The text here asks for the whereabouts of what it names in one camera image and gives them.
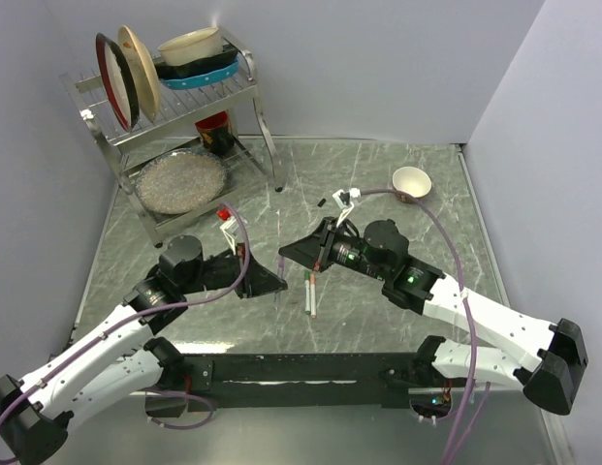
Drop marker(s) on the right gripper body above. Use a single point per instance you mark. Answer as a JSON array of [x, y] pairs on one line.
[[337, 248]]

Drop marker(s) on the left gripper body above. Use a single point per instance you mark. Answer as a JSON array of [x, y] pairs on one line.
[[223, 270]]

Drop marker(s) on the green marker pen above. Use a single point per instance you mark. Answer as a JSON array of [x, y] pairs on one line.
[[307, 306]]

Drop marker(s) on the pink marker pen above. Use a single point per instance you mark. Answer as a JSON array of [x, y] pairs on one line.
[[313, 314]]

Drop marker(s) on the purple pen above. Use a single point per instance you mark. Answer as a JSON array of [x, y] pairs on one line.
[[280, 274]]

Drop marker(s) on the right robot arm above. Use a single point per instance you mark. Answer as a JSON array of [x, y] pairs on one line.
[[546, 361]]

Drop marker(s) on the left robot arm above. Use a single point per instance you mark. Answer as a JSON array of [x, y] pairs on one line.
[[125, 352]]

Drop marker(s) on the small cream bowl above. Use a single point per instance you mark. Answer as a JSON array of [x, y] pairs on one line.
[[411, 182]]

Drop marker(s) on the clear glass plate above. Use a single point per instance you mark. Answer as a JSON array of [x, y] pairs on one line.
[[180, 181]]

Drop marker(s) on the black base bar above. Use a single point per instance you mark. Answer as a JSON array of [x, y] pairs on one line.
[[303, 380]]

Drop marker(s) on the steel dish rack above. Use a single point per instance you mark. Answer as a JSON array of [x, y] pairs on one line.
[[180, 108]]

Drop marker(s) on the red black cup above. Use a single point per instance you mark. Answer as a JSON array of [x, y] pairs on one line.
[[216, 133]]

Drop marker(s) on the blue dotted dish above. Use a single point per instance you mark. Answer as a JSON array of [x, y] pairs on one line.
[[198, 81]]

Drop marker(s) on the beige plate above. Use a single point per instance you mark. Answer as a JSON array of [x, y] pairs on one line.
[[143, 72]]

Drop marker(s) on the black tray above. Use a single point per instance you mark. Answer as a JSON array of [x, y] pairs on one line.
[[198, 67]]

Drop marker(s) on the red black rimmed plate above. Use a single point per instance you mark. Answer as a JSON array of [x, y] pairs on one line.
[[118, 82]]

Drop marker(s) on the cream bowl on rack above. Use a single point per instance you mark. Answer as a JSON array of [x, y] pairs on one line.
[[192, 46]]

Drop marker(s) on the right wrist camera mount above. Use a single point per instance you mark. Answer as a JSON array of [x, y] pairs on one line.
[[345, 201]]

